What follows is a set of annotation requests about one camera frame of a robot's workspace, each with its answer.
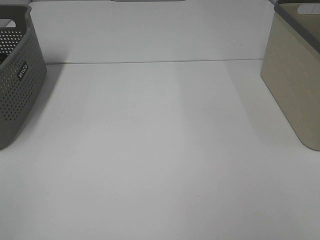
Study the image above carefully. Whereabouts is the grey perforated plastic basket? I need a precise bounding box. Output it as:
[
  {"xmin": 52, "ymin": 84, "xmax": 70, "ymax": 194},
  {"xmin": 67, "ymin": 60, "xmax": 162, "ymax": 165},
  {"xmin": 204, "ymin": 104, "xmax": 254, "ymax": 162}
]
[{"xmin": 0, "ymin": 4, "xmax": 47, "ymax": 148}]

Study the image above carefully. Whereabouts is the beige plastic basket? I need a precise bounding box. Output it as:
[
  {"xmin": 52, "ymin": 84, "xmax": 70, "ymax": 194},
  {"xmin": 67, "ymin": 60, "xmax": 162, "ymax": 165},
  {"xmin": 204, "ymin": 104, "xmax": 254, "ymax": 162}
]
[{"xmin": 260, "ymin": 0, "xmax": 320, "ymax": 151}]

